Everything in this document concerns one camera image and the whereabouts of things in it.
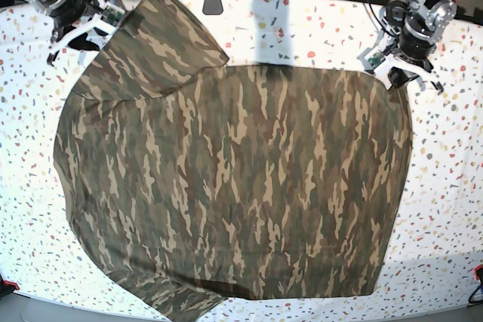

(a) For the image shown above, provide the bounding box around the red black clamp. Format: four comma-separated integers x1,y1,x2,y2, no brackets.
468,265,483,306
0,276,19,299

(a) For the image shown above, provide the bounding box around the red black clamp left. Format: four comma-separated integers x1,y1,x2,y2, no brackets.
0,276,19,299

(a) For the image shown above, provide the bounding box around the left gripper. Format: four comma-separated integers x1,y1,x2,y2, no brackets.
358,30,445,93

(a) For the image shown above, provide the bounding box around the camouflage T-shirt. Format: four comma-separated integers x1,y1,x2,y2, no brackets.
54,0,412,321

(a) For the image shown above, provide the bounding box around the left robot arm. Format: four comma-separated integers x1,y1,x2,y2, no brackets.
359,0,457,93

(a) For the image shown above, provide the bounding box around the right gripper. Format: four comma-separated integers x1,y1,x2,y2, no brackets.
47,0,123,66

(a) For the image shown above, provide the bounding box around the red black clamp right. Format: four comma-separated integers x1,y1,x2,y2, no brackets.
468,265,483,306

